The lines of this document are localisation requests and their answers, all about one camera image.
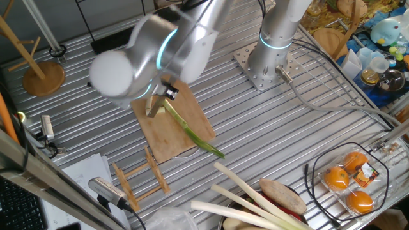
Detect white paper box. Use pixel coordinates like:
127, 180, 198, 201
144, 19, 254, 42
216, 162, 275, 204
339, 49, 364, 81

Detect brown sweet potato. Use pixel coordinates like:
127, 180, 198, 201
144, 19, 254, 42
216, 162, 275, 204
258, 177, 308, 215

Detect steel cleaver knife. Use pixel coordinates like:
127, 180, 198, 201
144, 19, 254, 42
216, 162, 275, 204
146, 92, 169, 119

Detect long scallion with green top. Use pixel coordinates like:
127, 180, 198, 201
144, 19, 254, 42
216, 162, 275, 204
162, 98, 226, 160

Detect black cables at robot base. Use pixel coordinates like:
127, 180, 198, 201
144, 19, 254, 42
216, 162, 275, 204
291, 38, 394, 130

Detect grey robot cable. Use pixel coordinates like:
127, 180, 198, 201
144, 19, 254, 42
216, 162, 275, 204
274, 65, 403, 128

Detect aluminium frame beam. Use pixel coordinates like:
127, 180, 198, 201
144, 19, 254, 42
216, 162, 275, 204
0, 127, 128, 230

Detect clear plastic fruit tray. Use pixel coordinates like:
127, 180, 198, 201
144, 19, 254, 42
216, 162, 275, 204
317, 142, 398, 222

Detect wooden mug tree stand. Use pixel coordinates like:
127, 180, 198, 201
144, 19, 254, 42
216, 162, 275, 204
0, 14, 66, 98
312, 0, 362, 61

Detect silver camera with black cable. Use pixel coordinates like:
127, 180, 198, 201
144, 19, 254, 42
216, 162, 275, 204
88, 176, 147, 230

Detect orange fruit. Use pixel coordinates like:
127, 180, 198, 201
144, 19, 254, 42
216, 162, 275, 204
345, 190, 374, 215
323, 165, 350, 192
343, 151, 369, 175

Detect clear glass bottle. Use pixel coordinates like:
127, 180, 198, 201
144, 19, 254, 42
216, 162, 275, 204
301, 0, 324, 28

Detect glass flask with yellow liquid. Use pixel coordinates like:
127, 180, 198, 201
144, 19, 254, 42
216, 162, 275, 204
360, 56, 390, 86

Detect metal camera mount clamp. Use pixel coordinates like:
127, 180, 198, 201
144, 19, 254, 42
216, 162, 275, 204
34, 130, 67, 159

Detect small green toy pieces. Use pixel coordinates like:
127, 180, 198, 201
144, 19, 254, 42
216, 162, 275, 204
387, 45, 405, 62

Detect aluminium profile bracket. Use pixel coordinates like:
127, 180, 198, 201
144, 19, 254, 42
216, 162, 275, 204
369, 118, 409, 153

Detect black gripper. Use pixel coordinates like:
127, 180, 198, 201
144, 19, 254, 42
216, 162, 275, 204
158, 80, 180, 102

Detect blue cloth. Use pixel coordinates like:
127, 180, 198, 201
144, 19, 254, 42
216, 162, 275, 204
344, 6, 409, 108

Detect wooden knife rack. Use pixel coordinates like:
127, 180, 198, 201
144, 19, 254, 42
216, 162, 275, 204
111, 146, 171, 212

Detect red vegetable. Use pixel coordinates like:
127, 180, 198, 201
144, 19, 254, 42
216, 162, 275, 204
251, 190, 304, 222

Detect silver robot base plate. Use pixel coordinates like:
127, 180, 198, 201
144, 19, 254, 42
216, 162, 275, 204
232, 41, 303, 93

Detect white paper sheets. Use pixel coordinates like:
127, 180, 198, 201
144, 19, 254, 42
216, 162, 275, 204
41, 153, 132, 230

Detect black keyboard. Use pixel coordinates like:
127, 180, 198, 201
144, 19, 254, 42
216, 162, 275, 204
0, 177, 49, 230

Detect orange pole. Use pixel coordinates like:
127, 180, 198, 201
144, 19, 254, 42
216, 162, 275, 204
0, 91, 20, 145

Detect black stand with thin rod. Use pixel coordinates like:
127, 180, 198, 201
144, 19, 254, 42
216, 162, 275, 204
75, 0, 148, 56

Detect light blue plush toy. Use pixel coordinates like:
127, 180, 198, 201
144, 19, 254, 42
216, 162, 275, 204
369, 17, 403, 47

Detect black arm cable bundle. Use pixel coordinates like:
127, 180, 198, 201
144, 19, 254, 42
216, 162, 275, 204
180, 0, 270, 19

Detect orange label sticker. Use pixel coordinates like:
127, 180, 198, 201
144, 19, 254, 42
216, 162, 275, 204
352, 162, 380, 189

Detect thin black cable loop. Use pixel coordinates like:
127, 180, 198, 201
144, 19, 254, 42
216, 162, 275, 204
302, 141, 390, 229

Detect pale potato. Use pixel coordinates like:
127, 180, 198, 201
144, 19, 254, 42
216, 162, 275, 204
222, 217, 256, 230

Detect metal bowl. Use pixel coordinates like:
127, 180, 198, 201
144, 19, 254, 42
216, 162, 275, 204
217, 190, 308, 230

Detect clear plastic bag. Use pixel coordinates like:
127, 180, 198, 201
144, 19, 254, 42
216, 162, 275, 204
144, 206, 199, 230

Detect aluminium pole with black ring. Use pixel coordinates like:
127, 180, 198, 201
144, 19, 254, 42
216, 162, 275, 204
21, 0, 68, 64

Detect round woven wooden item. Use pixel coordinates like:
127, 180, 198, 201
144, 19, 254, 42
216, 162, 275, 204
336, 0, 369, 19

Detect wooden cutting board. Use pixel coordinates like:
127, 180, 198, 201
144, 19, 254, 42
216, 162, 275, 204
130, 79, 217, 164

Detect small silver camera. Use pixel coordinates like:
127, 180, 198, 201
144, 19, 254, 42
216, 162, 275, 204
40, 114, 56, 142

